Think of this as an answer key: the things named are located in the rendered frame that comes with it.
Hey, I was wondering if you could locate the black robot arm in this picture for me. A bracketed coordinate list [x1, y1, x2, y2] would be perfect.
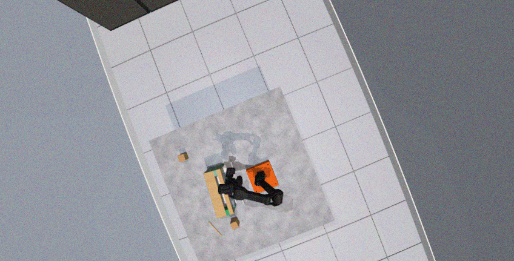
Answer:
[218, 171, 284, 206]

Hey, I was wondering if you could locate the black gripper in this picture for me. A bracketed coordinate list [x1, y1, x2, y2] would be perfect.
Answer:
[224, 168, 236, 184]

